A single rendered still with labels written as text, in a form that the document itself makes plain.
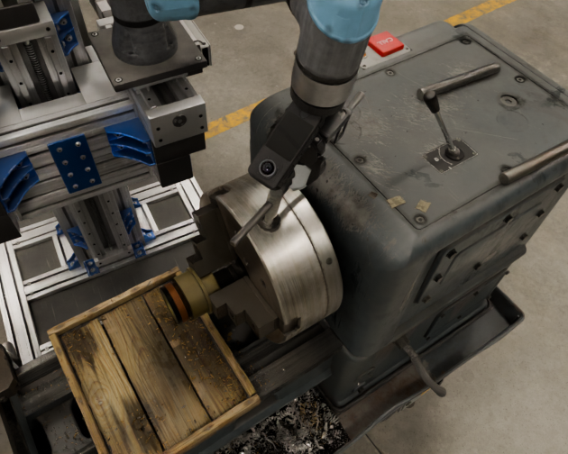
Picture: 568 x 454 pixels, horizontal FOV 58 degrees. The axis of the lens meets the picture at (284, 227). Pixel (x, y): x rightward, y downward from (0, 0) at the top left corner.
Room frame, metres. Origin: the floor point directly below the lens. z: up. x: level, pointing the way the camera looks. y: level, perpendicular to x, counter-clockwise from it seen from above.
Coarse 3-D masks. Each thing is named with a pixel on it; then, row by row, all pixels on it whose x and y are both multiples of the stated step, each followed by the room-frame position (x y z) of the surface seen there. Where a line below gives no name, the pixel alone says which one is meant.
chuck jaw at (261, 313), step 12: (228, 288) 0.45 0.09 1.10; (240, 288) 0.45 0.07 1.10; (252, 288) 0.45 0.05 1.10; (216, 300) 0.42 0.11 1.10; (228, 300) 0.42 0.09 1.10; (240, 300) 0.43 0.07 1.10; (252, 300) 0.43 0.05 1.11; (264, 300) 0.43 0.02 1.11; (216, 312) 0.41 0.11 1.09; (228, 312) 0.41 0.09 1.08; (240, 312) 0.40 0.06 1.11; (252, 312) 0.40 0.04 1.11; (264, 312) 0.40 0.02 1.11; (252, 324) 0.39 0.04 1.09; (264, 324) 0.38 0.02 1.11; (276, 324) 0.39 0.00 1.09; (288, 324) 0.39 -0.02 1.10
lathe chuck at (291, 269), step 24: (240, 192) 0.57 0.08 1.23; (264, 192) 0.57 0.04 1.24; (240, 216) 0.51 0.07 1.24; (288, 216) 0.52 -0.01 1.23; (264, 240) 0.47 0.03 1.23; (288, 240) 0.48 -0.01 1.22; (264, 264) 0.44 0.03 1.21; (288, 264) 0.44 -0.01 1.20; (312, 264) 0.46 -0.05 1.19; (264, 288) 0.43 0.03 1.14; (288, 288) 0.42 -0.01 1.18; (312, 288) 0.43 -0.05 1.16; (288, 312) 0.39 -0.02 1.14; (312, 312) 0.41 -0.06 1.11; (288, 336) 0.38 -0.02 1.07
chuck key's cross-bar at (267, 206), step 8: (360, 96) 0.68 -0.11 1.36; (352, 104) 0.66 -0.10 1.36; (288, 184) 0.53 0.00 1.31; (264, 208) 0.48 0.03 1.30; (256, 216) 0.46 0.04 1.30; (248, 224) 0.45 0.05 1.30; (240, 232) 0.43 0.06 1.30; (248, 232) 0.44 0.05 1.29; (232, 240) 0.42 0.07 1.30; (240, 240) 0.42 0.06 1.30
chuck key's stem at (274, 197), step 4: (268, 192) 0.50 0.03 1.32; (272, 192) 0.50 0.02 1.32; (276, 192) 0.50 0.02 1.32; (280, 192) 0.50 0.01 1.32; (268, 196) 0.49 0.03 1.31; (272, 196) 0.49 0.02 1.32; (276, 196) 0.49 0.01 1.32; (280, 196) 0.49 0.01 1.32; (268, 200) 0.49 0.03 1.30; (272, 200) 0.49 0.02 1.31; (276, 200) 0.49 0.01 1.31; (280, 200) 0.49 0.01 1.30; (276, 204) 0.49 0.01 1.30; (272, 208) 0.49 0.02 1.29; (276, 208) 0.49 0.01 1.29; (268, 212) 0.49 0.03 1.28; (272, 212) 0.49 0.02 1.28; (276, 212) 0.49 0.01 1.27; (268, 216) 0.49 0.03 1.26; (272, 216) 0.49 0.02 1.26; (264, 220) 0.50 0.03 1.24; (268, 220) 0.50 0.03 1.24; (272, 220) 0.50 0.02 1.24; (268, 224) 0.50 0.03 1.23
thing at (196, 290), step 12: (180, 276) 0.46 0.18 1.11; (192, 276) 0.46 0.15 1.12; (204, 276) 0.47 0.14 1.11; (168, 288) 0.43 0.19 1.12; (180, 288) 0.43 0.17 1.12; (192, 288) 0.43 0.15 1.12; (204, 288) 0.43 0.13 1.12; (216, 288) 0.45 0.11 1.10; (168, 300) 0.41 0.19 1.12; (180, 300) 0.41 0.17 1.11; (192, 300) 0.42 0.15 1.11; (204, 300) 0.42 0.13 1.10; (180, 312) 0.40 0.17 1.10; (192, 312) 0.40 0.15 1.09; (204, 312) 0.41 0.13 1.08
